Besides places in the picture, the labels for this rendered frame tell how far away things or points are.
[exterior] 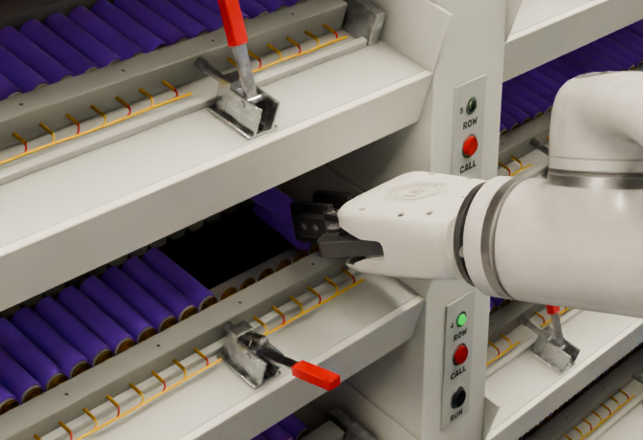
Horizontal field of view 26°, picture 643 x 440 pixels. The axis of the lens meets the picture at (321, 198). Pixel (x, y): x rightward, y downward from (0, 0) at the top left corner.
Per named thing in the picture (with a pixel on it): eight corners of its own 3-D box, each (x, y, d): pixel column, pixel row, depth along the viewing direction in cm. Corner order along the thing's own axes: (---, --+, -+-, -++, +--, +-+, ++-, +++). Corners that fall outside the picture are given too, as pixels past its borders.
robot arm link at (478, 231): (557, 161, 97) (521, 158, 99) (484, 200, 91) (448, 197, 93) (570, 273, 99) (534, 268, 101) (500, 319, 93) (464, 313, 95)
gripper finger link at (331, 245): (431, 232, 98) (414, 210, 103) (322, 253, 97) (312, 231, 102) (433, 248, 98) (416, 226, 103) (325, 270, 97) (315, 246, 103)
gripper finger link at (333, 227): (361, 206, 103) (295, 199, 107) (333, 219, 101) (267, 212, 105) (367, 246, 104) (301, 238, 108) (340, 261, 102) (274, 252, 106)
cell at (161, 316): (116, 280, 104) (174, 330, 102) (98, 289, 103) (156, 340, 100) (120, 262, 103) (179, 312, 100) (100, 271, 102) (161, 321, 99)
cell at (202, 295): (156, 261, 107) (214, 310, 104) (139, 270, 106) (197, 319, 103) (160, 243, 106) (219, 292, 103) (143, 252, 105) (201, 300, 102)
